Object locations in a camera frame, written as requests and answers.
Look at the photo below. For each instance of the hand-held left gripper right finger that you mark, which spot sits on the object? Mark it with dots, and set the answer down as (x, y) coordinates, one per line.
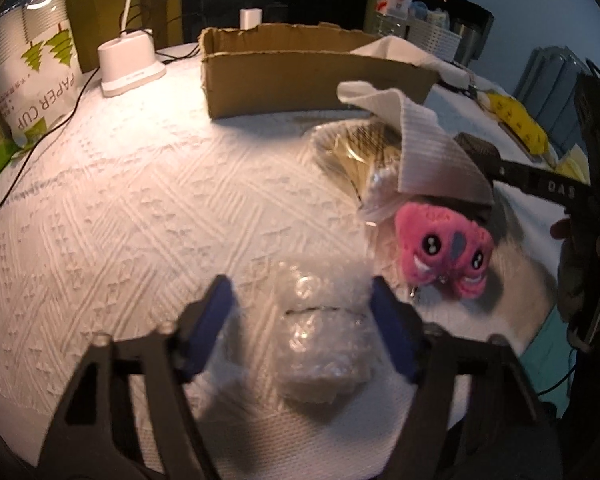
(392, 325)

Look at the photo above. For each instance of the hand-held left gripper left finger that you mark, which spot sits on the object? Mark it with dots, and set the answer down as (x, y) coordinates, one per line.
(212, 320)

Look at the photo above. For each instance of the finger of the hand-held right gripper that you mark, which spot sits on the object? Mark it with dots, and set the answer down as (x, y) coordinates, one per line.
(480, 150)

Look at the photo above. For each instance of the white ribbed cloth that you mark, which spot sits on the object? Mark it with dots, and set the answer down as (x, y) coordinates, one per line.
(430, 145)

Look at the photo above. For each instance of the bubble wrap packet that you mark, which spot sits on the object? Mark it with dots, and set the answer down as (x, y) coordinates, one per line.
(320, 350)

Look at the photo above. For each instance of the pink plush toy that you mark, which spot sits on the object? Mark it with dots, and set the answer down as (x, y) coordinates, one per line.
(430, 240)

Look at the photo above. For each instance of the clear plastic packet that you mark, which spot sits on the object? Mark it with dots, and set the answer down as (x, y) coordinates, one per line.
(345, 150)

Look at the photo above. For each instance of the cardboard box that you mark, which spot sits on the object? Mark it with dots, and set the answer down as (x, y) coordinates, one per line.
(280, 80)

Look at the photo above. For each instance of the person's right hand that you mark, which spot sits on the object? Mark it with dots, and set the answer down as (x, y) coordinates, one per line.
(570, 280)

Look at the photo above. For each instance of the pale yellow paper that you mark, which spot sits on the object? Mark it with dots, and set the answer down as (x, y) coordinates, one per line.
(570, 160)

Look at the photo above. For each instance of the yellow plastic bag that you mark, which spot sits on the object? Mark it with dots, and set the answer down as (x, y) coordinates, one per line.
(517, 120)

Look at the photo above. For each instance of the grey padded headboard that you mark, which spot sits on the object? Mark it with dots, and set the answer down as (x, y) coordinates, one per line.
(555, 90)

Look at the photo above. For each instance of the steel tumbler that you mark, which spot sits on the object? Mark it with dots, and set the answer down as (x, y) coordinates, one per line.
(467, 42)

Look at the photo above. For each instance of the white woven basket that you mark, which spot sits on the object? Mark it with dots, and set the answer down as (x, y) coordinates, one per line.
(432, 37)

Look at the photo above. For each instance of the white embossed table cover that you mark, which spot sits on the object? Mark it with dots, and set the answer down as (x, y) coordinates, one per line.
(155, 200)

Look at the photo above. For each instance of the pale small packet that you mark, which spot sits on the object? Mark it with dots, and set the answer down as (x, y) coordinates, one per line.
(438, 18)

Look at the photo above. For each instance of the black appliance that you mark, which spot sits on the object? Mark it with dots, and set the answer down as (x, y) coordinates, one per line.
(460, 5)

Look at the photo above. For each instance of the blue plastic bottle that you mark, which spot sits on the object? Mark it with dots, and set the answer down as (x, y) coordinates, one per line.
(419, 10)

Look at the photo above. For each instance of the teal bed sheet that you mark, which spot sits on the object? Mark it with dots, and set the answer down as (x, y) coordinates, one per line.
(545, 355)

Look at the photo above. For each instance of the clear water bottle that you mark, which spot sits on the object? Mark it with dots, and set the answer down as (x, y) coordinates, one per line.
(392, 10)

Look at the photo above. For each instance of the black power adapter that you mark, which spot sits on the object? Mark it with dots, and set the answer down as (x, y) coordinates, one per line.
(277, 10)

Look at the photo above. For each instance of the white charger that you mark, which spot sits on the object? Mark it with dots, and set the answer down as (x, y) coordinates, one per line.
(250, 18)

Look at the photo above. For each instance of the white desk lamp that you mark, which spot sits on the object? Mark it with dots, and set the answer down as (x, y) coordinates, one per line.
(130, 65)

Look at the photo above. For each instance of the paper cup package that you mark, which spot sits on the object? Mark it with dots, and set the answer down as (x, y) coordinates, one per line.
(30, 85)

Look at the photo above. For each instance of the yellow curtain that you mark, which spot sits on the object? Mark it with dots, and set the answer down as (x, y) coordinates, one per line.
(95, 0)

